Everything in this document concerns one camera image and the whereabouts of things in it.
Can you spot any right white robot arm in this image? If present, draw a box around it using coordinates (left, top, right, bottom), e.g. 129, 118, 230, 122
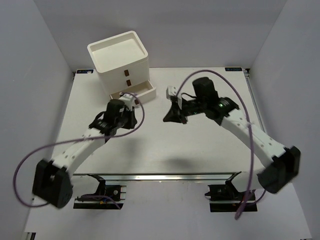
163, 77, 301, 195

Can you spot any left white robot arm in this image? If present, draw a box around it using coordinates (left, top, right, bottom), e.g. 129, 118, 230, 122
32, 94, 141, 209

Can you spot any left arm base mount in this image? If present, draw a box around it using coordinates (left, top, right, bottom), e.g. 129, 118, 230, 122
71, 174, 127, 210

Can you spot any aluminium table front rail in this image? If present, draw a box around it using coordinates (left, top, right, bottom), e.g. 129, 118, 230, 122
69, 173, 236, 184

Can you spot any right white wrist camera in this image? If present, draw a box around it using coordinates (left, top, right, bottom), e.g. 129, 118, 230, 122
166, 86, 183, 109

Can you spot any purple cable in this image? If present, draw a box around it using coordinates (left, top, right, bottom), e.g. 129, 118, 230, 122
176, 69, 266, 221
13, 91, 146, 208

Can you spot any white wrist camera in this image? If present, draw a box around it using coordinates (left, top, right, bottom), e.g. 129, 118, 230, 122
119, 92, 138, 111
166, 86, 183, 109

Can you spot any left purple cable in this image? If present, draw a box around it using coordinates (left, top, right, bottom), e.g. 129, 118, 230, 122
13, 91, 146, 208

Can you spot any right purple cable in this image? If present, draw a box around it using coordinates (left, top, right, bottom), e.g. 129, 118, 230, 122
176, 69, 266, 221

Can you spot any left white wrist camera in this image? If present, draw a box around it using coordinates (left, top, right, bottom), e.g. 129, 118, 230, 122
119, 92, 138, 111

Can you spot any white drawer cabinet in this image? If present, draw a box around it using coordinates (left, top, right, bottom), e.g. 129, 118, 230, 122
87, 30, 150, 95

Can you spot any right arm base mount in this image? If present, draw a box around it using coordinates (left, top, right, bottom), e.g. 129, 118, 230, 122
204, 172, 248, 213

